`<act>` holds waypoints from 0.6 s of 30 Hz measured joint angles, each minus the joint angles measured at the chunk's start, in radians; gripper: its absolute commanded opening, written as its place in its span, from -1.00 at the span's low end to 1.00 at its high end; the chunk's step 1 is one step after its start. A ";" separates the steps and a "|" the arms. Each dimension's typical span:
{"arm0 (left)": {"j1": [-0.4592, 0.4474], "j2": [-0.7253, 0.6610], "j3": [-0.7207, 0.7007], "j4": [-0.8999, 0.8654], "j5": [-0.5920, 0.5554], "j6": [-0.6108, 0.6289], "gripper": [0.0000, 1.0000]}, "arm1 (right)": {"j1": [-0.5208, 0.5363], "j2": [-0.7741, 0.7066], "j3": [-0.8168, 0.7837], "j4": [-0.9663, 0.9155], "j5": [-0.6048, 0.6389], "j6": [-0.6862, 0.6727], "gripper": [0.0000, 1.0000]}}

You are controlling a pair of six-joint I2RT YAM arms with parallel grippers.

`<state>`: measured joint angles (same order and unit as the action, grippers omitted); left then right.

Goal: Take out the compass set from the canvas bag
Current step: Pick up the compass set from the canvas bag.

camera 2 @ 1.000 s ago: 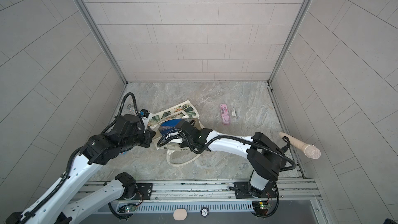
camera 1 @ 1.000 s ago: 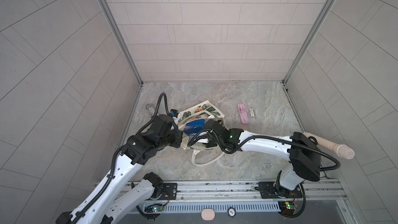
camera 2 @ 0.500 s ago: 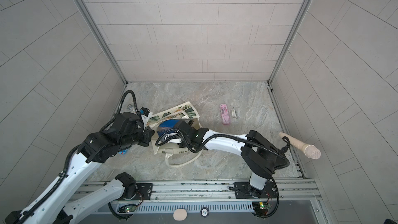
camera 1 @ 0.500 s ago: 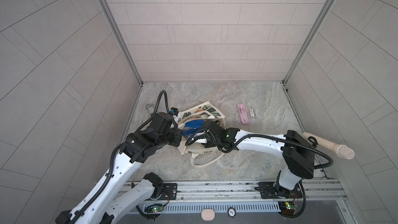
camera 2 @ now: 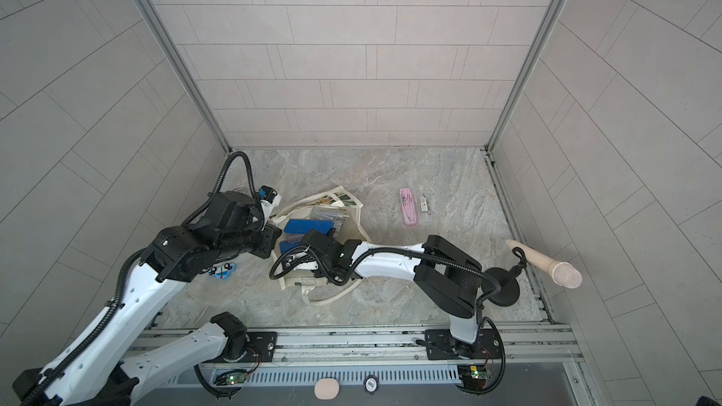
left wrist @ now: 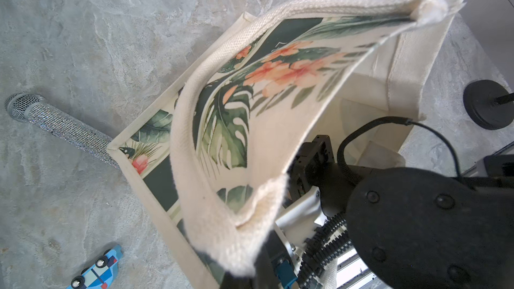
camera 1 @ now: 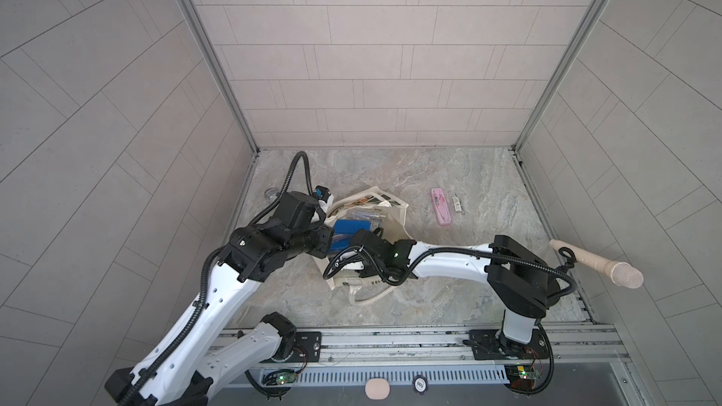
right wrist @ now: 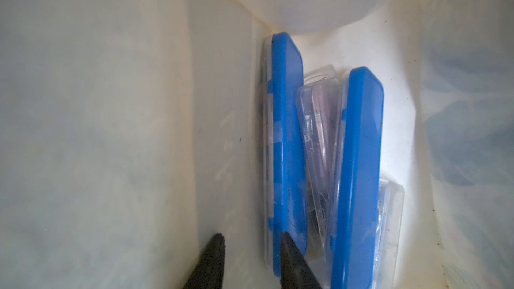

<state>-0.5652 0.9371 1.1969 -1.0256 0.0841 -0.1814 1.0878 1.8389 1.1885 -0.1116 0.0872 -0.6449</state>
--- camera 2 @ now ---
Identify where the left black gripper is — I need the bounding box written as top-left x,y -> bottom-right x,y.
219,221 -> 291,259

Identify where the cream canvas floral tote bag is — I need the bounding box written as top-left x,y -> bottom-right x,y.
269,186 -> 370,308

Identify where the pink compass set case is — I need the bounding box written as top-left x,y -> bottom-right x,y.
399,187 -> 419,227

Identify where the clear compass set case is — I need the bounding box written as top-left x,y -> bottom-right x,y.
417,193 -> 432,222

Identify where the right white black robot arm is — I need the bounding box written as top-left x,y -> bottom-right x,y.
269,229 -> 502,359

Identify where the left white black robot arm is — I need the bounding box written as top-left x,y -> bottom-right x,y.
12,151 -> 281,405

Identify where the blue compass set case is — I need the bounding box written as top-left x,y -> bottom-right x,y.
284,219 -> 334,235

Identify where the clear compass case with barcode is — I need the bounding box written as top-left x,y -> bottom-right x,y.
309,207 -> 351,234

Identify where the blue toy car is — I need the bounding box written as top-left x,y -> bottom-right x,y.
208,262 -> 236,280

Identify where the pink round pad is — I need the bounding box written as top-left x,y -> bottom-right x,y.
314,378 -> 340,400

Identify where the left green circuit board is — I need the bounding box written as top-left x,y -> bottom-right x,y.
214,368 -> 252,386

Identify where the green circuit board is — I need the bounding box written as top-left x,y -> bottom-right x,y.
457,365 -> 492,395
214,368 -> 252,386

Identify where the black microphone stand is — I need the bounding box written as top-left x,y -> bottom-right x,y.
481,246 -> 528,308

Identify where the right green circuit board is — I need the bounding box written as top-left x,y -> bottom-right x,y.
457,365 -> 492,395

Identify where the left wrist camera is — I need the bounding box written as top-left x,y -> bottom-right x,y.
259,185 -> 281,220

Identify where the aluminium rail frame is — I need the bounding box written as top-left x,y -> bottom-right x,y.
109,323 -> 585,373

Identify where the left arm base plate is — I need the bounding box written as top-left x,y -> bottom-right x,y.
221,332 -> 278,363

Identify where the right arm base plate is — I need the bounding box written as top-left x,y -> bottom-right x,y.
422,328 -> 503,361

